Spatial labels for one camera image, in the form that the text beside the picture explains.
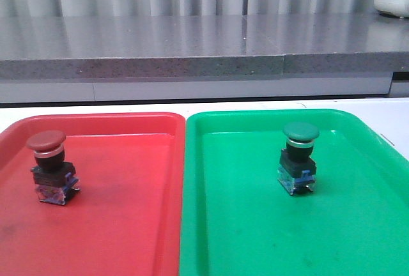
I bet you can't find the green mushroom push button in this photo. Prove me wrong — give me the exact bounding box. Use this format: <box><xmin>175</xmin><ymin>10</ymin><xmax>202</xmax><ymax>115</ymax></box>
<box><xmin>277</xmin><ymin>121</ymin><xmax>320</xmax><ymax>196</ymax></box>

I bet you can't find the red mushroom push button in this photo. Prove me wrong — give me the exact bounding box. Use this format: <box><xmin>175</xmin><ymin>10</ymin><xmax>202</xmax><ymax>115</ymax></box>
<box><xmin>26</xmin><ymin>130</ymin><xmax>80</xmax><ymax>206</ymax></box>

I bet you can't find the green plastic tray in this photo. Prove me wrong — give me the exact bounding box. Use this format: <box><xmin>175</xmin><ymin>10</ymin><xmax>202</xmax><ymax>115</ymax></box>
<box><xmin>180</xmin><ymin>109</ymin><xmax>408</xmax><ymax>275</ymax></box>

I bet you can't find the red plastic tray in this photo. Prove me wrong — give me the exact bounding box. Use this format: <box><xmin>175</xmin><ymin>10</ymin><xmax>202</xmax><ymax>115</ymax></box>
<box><xmin>1</xmin><ymin>112</ymin><xmax>185</xmax><ymax>275</ymax></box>

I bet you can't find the grey stone counter slab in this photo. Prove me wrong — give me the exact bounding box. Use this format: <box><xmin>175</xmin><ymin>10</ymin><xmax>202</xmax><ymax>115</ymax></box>
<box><xmin>1</xmin><ymin>13</ymin><xmax>408</xmax><ymax>81</ymax></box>

